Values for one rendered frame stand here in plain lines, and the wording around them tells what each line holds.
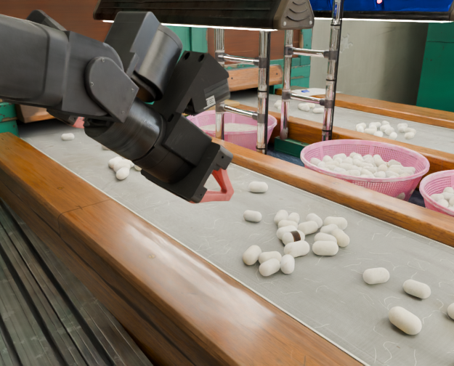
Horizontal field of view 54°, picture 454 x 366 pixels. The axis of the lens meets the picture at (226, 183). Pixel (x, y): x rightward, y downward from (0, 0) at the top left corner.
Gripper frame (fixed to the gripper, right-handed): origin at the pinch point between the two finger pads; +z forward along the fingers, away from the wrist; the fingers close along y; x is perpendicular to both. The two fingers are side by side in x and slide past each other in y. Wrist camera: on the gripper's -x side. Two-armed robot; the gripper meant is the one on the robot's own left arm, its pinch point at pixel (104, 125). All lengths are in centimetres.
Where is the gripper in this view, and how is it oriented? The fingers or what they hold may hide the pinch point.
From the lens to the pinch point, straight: 89.8
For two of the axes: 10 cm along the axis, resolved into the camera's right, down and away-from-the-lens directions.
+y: -6.5, -2.8, 7.1
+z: 5.9, 4.1, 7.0
